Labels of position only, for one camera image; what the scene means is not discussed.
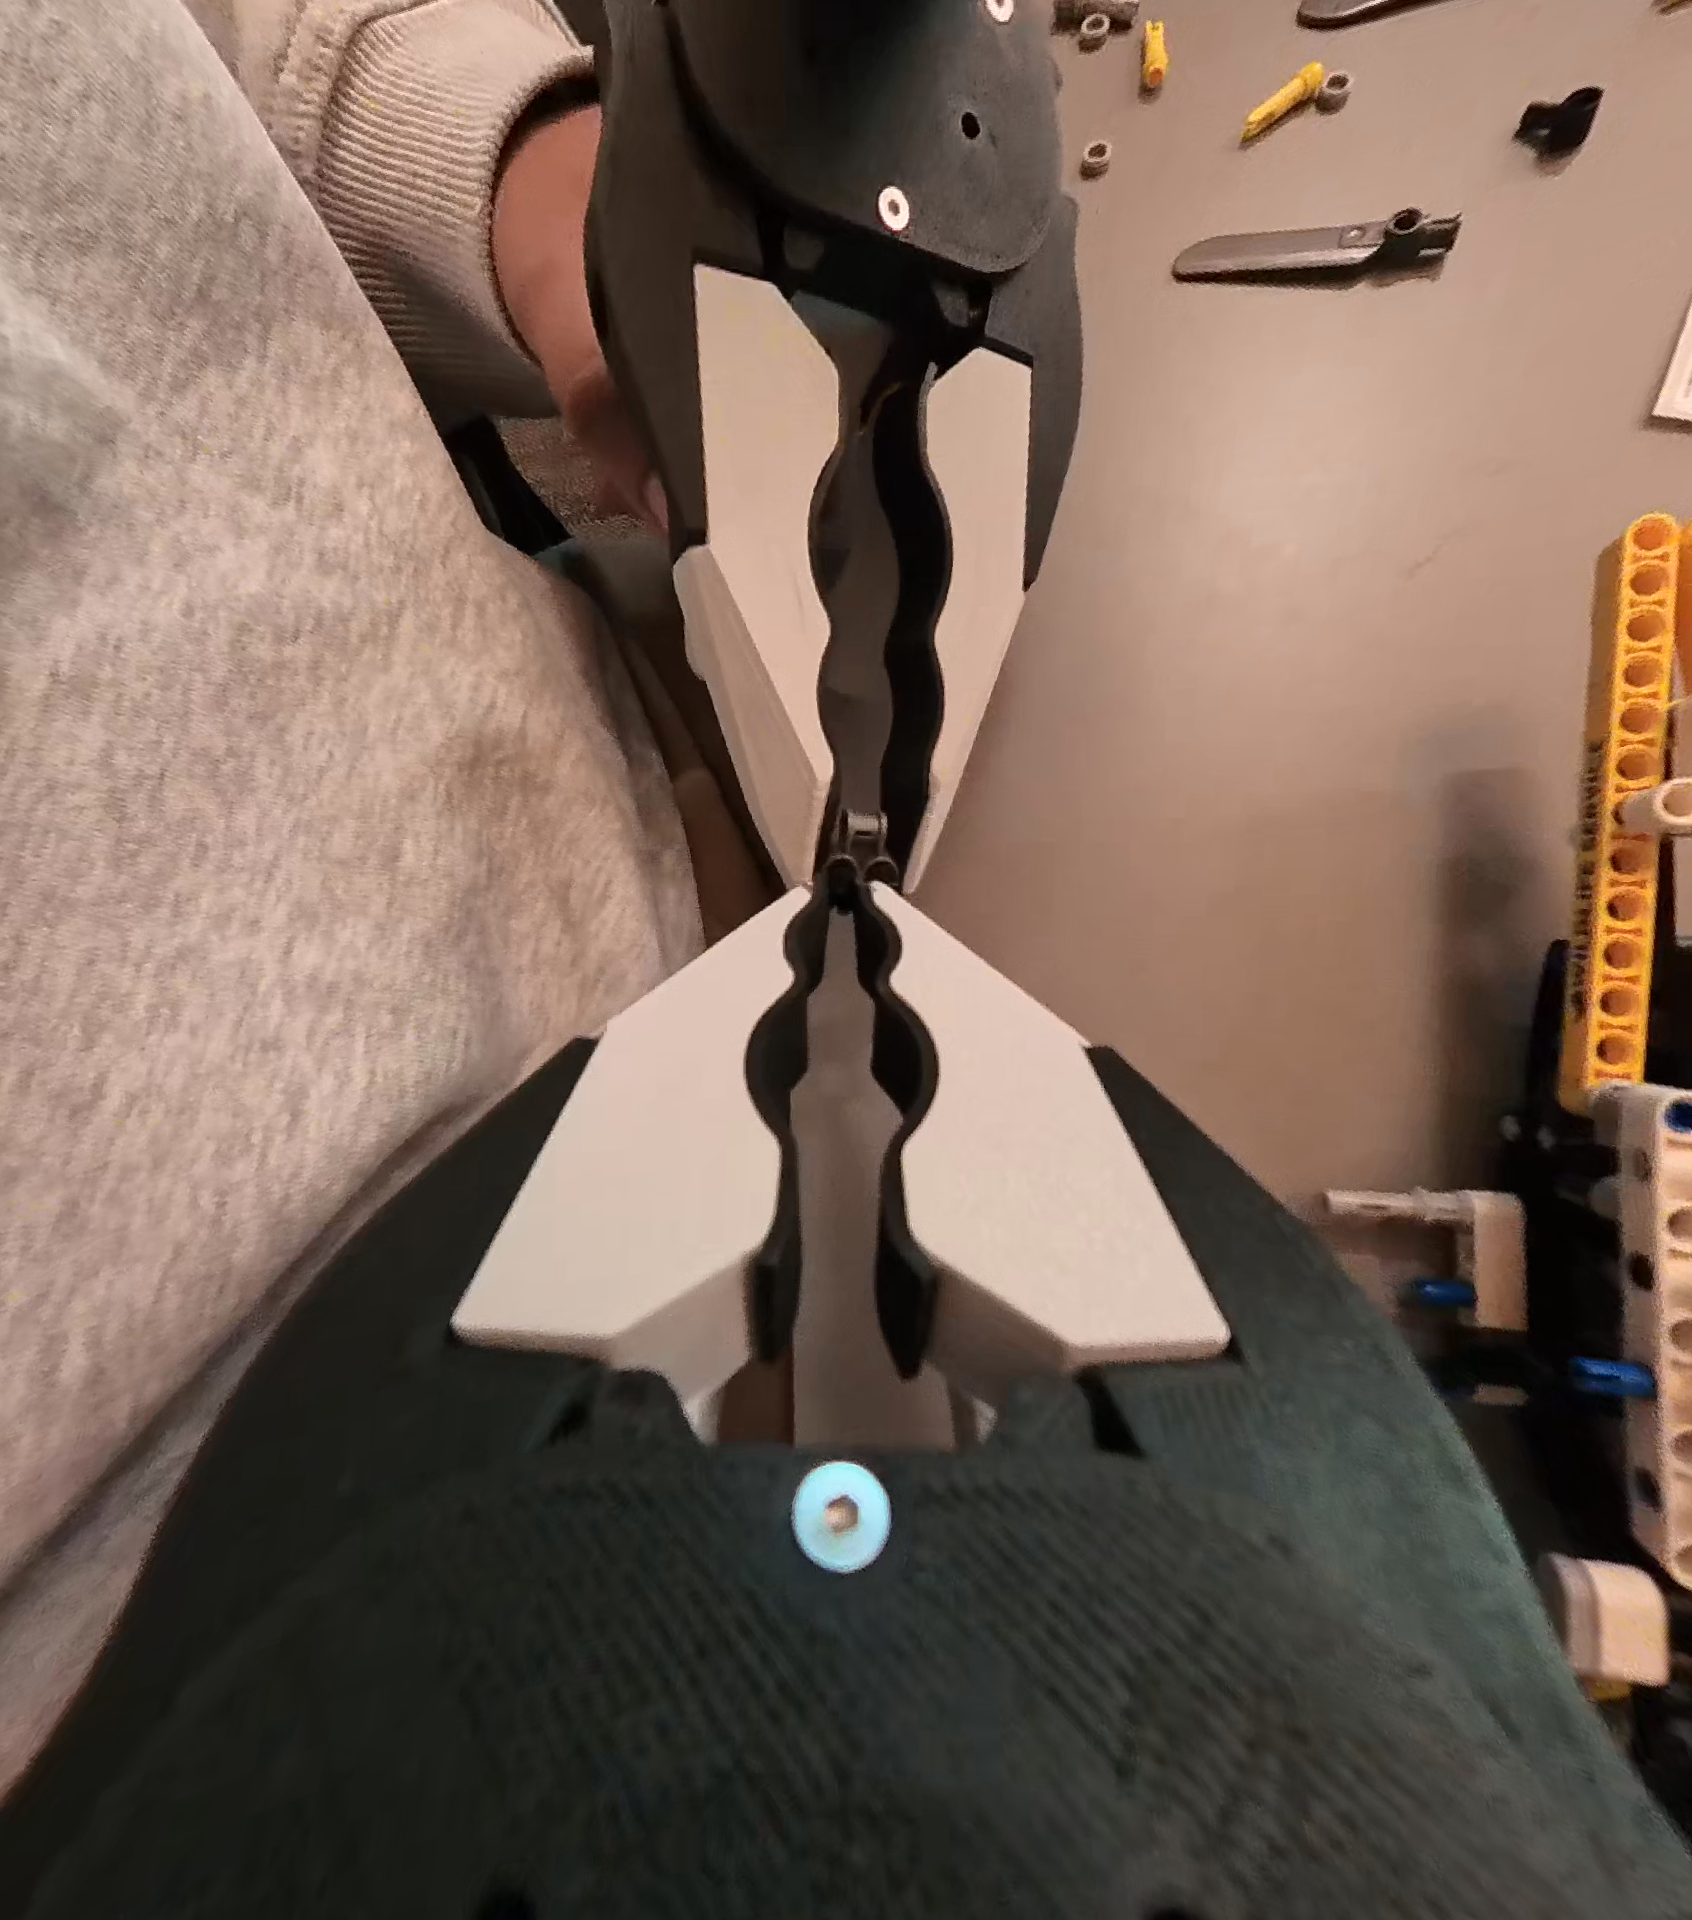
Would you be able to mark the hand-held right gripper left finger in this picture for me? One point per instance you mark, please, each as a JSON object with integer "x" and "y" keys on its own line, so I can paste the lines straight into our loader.
{"x": 620, "y": 1201}

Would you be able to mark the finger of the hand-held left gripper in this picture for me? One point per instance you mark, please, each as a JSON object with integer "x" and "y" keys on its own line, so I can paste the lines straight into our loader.
{"x": 756, "y": 451}
{"x": 980, "y": 481}

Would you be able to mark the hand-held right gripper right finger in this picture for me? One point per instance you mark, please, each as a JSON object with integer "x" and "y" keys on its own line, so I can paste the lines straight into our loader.
{"x": 1056, "y": 1201}

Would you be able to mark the dark lego connector piece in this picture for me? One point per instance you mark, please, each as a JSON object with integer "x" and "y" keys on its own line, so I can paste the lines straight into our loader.
{"x": 859, "y": 849}

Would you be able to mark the yellow white lego vehicle model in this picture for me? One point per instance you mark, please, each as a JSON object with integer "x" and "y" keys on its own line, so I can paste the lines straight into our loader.
{"x": 1670, "y": 1201}

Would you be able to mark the person's left forearm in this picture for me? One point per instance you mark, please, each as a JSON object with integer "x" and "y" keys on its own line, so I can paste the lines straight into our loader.
{"x": 411, "y": 151}

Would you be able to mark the yellow lego pin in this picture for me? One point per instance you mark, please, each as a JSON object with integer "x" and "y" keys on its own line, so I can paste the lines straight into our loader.
{"x": 1154, "y": 53}
{"x": 1281, "y": 102}

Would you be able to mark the black lego blade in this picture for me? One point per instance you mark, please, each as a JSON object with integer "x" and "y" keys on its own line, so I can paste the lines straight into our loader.
{"x": 1281, "y": 253}
{"x": 1371, "y": 12}

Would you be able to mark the small black lego piece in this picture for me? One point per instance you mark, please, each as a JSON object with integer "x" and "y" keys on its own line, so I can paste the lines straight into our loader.
{"x": 1559, "y": 122}

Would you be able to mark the person's left hand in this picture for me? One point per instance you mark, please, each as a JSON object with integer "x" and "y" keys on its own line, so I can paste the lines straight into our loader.
{"x": 560, "y": 270}

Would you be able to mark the person's grey sweatshirt torso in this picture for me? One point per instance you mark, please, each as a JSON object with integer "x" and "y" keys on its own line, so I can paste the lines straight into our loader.
{"x": 187, "y": 900}

